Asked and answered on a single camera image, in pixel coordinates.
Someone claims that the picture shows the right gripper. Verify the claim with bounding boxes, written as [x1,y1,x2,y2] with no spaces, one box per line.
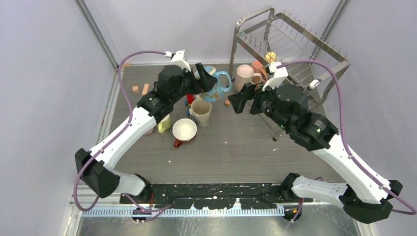
[228,78,291,131]

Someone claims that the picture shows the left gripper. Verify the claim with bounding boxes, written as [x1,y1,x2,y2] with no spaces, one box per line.
[171,63,216,104]

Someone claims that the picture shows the blue patterned mug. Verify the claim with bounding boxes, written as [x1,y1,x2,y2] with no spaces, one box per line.
[196,66,232,103]

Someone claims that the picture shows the pink cup rack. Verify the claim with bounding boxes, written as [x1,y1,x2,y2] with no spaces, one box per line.
[235,64,255,91]

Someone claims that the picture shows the cream floral mug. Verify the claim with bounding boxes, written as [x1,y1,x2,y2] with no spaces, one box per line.
[190,98,212,128]

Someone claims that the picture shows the dark red cup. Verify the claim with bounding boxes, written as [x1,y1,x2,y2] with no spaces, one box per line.
[172,118,197,148]

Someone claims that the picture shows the pale yellow mug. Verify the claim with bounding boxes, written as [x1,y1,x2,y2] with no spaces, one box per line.
[157,114,172,134]

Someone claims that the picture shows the pink faceted mug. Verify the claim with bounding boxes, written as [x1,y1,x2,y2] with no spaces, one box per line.
[144,128,154,135]

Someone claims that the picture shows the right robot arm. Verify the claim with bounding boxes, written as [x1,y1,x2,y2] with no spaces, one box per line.
[228,83,402,224]

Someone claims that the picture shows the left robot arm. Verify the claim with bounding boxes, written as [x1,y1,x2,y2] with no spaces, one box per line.
[75,63,217,204]

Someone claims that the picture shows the steel dish rack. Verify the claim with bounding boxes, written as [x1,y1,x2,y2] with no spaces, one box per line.
[226,5,351,142]

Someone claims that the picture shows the red duplo block tower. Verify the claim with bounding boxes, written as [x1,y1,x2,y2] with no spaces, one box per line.
[186,94,195,106]

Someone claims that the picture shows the small salmon cup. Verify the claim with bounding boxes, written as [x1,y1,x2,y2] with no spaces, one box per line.
[251,60,268,83]

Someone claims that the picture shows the small yellow cup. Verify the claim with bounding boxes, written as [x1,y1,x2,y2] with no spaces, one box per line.
[264,52,277,63]

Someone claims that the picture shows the tan wooden block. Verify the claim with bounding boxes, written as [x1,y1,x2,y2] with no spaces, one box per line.
[142,83,150,95]

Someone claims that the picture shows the small tan wooden cube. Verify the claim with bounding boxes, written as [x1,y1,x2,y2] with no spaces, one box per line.
[132,86,140,94]

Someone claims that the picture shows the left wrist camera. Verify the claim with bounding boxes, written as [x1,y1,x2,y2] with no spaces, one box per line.
[164,49,191,72]

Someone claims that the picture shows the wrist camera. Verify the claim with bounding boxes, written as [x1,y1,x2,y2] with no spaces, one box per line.
[262,61,289,91]
[164,49,191,72]

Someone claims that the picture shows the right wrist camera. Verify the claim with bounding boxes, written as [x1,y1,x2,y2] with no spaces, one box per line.
[262,61,289,91]

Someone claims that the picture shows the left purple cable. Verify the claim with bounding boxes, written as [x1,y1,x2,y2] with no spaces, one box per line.
[73,50,168,212]

